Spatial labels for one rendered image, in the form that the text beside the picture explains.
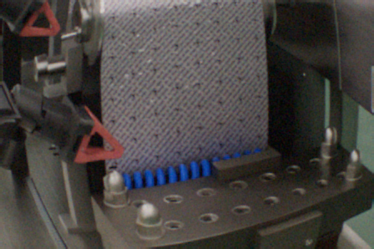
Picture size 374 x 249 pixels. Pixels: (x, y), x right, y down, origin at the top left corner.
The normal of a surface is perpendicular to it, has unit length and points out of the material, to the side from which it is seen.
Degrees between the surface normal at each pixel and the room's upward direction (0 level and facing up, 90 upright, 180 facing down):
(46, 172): 0
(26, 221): 0
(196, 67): 90
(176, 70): 90
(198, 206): 0
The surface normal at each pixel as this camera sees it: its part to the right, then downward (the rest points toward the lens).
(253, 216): -0.02, -0.92
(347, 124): 0.38, 0.35
